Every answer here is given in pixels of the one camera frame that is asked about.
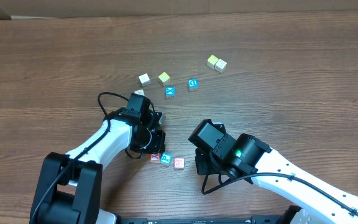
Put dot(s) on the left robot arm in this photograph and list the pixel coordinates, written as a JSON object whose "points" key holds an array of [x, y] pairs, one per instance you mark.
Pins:
{"points": [[69, 186]]}

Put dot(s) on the red M block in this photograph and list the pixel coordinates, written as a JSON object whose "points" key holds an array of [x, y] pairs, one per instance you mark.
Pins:
{"points": [[179, 163]]}

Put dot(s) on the yellow block centre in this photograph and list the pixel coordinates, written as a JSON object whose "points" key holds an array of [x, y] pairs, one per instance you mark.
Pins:
{"points": [[164, 79]]}

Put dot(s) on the blue P block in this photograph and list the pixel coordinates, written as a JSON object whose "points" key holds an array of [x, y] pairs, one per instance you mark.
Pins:
{"points": [[165, 159]]}

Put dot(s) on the white patterned block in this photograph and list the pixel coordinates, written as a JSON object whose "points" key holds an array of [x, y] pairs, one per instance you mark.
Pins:
{"points": [[139, 92]]}

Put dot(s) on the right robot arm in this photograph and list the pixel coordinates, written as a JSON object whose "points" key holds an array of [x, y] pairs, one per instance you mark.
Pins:
{"points": [[250, 159]]}

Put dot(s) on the blue X block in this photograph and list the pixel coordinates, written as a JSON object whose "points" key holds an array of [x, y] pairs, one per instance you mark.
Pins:
{"points": [[170, 92]]}

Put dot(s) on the white block upper left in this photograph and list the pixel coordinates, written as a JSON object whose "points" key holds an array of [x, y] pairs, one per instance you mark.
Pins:
{"points": [[144, 79]]}

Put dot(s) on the yellow block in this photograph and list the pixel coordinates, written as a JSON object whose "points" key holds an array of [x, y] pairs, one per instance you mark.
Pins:
{"points": [[211, 61], [164, 79]]}

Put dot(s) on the red Y block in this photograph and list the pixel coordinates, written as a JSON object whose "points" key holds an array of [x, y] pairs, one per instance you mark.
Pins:
{"points": [[155, 158]]}

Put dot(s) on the blue Q block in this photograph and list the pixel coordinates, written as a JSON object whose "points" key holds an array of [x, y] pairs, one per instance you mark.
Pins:
{"points": [[193, 84]]}

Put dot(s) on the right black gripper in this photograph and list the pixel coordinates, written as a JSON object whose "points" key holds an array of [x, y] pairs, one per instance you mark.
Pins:
{"points": [[202, 162]]}

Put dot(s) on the white block far right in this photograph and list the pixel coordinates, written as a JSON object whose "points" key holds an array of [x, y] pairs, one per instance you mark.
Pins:
{"points": [[220, 65]]}

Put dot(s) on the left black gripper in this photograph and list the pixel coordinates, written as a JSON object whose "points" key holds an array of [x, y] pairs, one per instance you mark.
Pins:
{"points": [[155, 142]]}

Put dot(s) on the yellow block far right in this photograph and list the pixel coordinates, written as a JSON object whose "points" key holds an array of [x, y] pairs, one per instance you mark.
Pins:
{"points": [[211, 61]]}

